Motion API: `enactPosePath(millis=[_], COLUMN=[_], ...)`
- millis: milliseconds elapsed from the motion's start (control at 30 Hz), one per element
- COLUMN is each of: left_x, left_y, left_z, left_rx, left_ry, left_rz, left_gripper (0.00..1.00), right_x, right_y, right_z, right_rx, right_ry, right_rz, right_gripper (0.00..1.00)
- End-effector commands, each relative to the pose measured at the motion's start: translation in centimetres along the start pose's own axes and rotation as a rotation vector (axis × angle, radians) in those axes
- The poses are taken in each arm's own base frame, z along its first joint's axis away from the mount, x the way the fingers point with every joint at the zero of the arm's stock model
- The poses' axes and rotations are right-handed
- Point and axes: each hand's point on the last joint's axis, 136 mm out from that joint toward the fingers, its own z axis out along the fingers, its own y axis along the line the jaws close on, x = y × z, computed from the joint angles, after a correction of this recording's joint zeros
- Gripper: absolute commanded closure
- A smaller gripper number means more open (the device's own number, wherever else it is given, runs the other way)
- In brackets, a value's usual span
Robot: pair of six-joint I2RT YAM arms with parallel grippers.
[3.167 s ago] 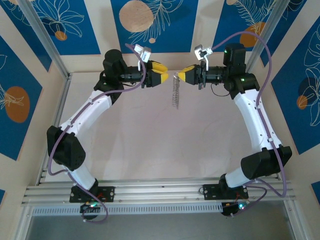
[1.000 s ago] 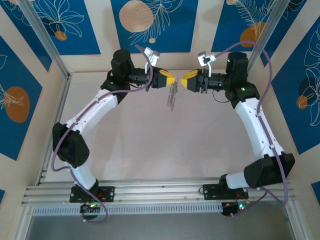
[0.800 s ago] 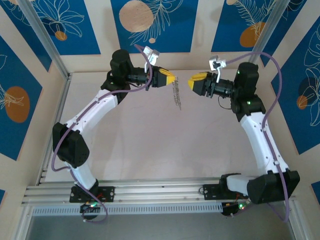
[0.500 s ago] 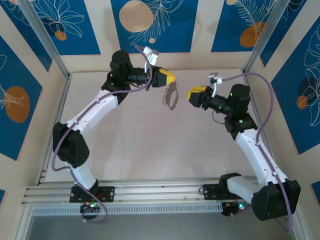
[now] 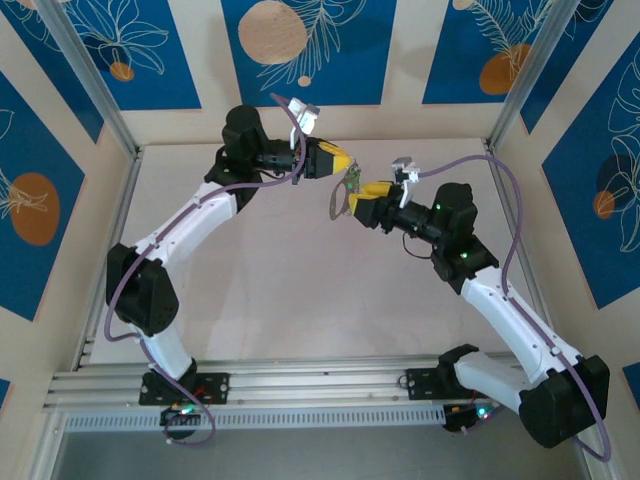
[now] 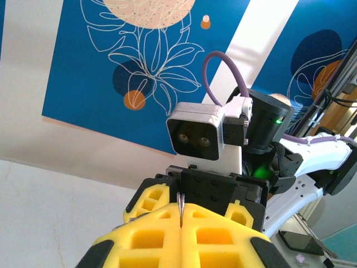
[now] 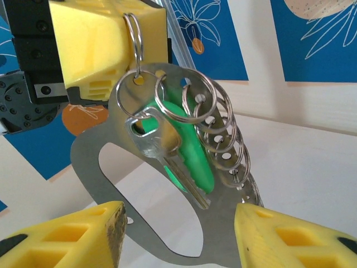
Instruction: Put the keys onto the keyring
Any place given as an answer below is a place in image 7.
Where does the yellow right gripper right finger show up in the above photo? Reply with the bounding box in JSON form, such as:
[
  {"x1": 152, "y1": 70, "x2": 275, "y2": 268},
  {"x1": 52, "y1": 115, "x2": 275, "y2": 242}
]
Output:
[{"x1": 234, "y1": 203, "x2": 357, "y2": 268}]

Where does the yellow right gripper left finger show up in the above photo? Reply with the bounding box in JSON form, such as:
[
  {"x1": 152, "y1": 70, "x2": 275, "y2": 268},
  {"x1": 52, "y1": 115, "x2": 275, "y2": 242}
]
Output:
[{"x1": 0, "y1": 200, "x2": 128, "y2": 268}]

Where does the silver metal key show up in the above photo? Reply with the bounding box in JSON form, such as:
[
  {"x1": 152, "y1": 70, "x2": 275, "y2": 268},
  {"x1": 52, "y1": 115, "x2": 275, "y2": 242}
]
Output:
[{"x1": 124, "y1": 107, "x2": 210, "y2": 210}]

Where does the green plastic key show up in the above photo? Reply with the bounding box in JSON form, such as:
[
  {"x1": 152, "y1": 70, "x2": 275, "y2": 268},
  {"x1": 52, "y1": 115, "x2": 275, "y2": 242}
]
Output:
[{"x1": 136, "y1": 99, "x2": 216, "y2": 195}]

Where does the aluminium left corner post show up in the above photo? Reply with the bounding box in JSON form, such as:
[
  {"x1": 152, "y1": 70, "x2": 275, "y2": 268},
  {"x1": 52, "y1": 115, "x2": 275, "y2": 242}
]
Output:
[{"x1": 163, "y1": 0, "x2": 196, "y2": 69}]

